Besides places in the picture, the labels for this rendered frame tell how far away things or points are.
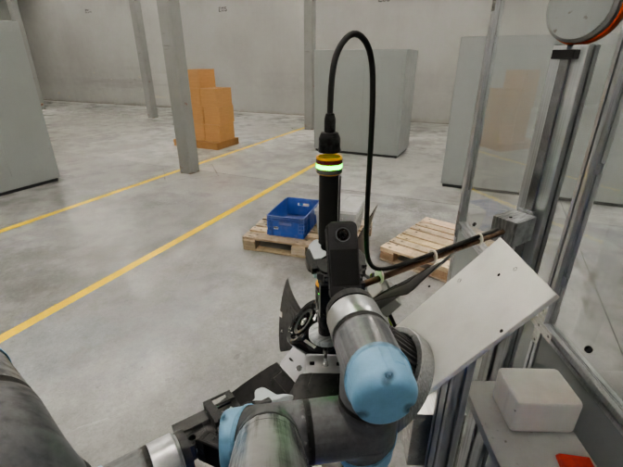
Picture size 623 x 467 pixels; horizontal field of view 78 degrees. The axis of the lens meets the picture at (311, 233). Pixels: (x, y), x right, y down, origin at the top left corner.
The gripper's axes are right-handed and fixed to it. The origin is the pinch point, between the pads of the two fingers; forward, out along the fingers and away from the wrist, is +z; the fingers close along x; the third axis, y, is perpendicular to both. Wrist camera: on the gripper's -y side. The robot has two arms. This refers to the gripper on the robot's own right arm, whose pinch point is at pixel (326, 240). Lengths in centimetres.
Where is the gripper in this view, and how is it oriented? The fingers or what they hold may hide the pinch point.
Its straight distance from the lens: 71.4
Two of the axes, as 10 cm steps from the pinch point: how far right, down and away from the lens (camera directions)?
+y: 0.0, 9.1, 4.1
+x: 9.9, -0.6, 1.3
